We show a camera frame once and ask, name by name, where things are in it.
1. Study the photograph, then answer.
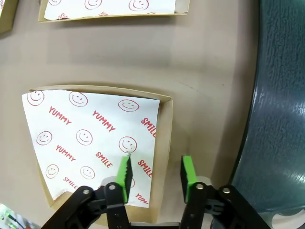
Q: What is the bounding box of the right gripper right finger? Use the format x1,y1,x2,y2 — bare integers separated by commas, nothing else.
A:
180,155,272,229

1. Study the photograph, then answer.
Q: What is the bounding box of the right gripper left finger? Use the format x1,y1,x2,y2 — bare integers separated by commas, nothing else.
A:
42,154,133,229

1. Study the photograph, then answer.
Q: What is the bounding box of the brown cardboard food box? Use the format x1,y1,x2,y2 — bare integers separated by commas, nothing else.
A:
38,0,191,24
0,0,19,33
28,84,173,226

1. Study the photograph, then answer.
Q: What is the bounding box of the white printed paper liner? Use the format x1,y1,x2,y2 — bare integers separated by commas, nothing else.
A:
44,0,178,21
21,89,161,208

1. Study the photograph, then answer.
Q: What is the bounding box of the black serving tray with handles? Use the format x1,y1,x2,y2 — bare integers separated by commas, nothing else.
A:
212,0,305,229

